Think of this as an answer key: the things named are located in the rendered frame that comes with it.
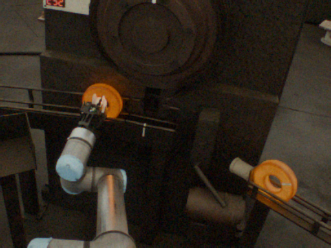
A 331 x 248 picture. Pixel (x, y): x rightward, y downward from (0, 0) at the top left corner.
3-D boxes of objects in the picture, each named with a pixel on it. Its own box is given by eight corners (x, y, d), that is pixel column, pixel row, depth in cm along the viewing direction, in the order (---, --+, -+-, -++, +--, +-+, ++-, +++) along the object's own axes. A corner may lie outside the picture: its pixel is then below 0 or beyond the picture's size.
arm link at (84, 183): (90, 197, 144) (91, 181, 134) (59, 195, 142) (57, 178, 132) (92, 175, 150) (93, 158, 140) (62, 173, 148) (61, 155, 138)
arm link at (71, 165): (54, 177, 132) (53, 162, 125) (67, 148, 140) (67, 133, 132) (80, 185, 132) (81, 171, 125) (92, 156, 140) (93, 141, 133)
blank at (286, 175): (264, 197, 142) (259, 202, 140) (253, 159, 139) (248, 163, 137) (301, 200, 130) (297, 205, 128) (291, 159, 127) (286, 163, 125)
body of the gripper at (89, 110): (104, 103, 142) (93, 127, 135) (105, 117, 149) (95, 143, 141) (84, 98, 143) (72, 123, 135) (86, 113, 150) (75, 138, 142)
